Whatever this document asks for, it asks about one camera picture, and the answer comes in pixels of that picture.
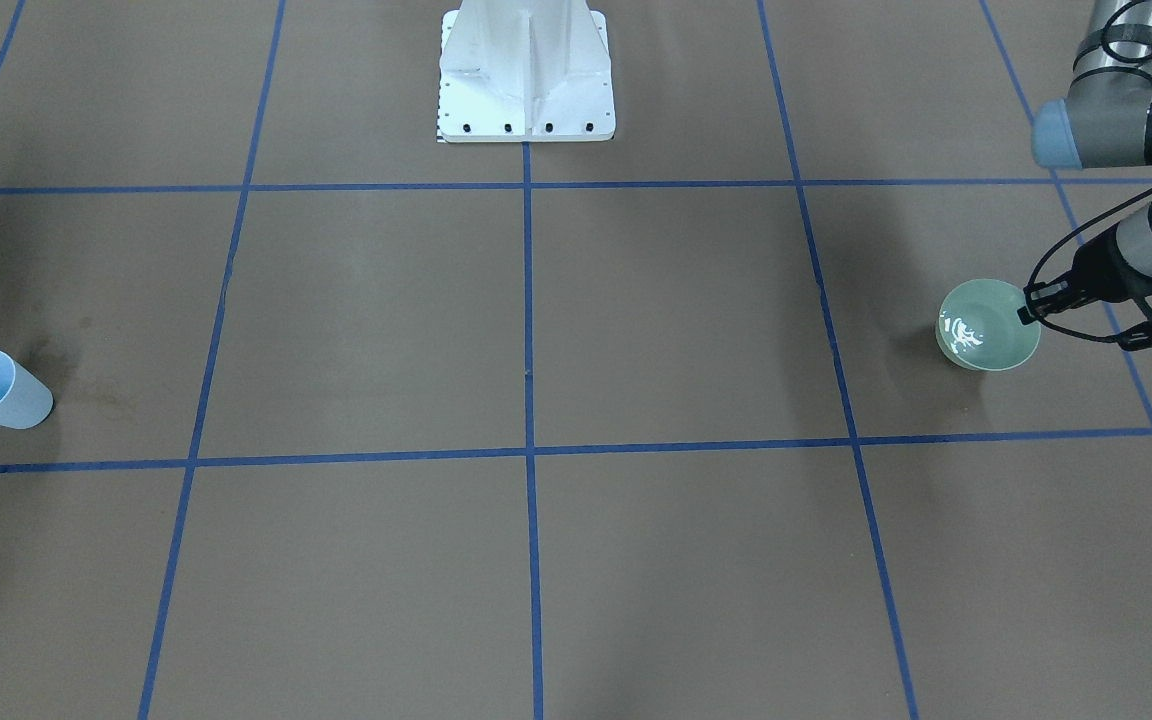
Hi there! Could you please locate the black braided cable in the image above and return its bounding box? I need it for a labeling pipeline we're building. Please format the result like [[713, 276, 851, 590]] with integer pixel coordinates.
[[1024, 0, 1152, 343]]

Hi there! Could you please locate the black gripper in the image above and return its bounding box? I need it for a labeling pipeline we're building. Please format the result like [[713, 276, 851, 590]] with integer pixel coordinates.
[[1020, 232, 1152, 325]]

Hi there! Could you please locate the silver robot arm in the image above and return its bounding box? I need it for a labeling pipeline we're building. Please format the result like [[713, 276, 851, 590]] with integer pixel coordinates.
[[1020, 1, 1152, 331]]

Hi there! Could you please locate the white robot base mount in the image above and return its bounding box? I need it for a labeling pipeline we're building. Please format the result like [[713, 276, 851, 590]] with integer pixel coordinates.
[[435, 1, 617, 143]]

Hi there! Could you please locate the light green ceramic bowl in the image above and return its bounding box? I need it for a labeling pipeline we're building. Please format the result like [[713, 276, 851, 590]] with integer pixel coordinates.
[[934, 279, 1041, 372]]

